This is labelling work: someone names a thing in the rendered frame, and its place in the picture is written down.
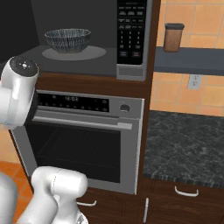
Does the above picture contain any black and silver microwave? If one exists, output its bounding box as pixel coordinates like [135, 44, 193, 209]
[17, 0, 154, 82]

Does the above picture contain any black glass oven door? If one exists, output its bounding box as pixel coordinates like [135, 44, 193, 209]
[11, 114, 139, 195]

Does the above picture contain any grey microwave turntable plate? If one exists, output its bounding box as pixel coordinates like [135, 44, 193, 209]
[41, 45, 108, 62]

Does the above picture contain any grey patterned bowl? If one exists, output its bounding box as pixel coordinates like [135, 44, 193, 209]
[44, 28, 92, 54]

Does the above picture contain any brown wooden cupboard door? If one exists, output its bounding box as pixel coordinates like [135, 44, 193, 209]
[139, 194, 182, 224]

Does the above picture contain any dark microwave door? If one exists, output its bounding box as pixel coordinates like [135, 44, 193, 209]
[0, 0, 40, 73]

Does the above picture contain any round silver oven knob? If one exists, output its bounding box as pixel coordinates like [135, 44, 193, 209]
[119, 103, 131, 114]

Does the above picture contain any silver built-in oven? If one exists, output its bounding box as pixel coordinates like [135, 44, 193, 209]
[10, 88, 145, 196]

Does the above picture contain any tall brown wooden cabinet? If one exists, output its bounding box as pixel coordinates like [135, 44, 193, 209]
[34, 0, 162, 224]

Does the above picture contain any brown wooden drawer front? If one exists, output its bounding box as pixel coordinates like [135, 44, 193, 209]
[150, 178, 224, 224]
[76, 186, 142, 224]

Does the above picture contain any brown jar with black lid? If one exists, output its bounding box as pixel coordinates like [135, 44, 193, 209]
[163, 23, 186, 53]

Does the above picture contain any silver oven door handle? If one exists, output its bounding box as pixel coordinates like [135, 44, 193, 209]
[31, 115, 134, 131]

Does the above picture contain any white wall outlet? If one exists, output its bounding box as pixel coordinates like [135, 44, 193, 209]
[186, 73, 203, 91]

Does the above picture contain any dark grey wall shelf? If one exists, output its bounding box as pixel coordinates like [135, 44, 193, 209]
[153, 45, 224, 77]

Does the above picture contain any white curved drawer handle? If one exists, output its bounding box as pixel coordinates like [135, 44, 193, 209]
[173, 185, 200, 198]
[76, 199, 98, 207]

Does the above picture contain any white vertical cupboard handle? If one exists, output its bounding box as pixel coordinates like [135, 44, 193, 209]
[142, 197, 150, 224]

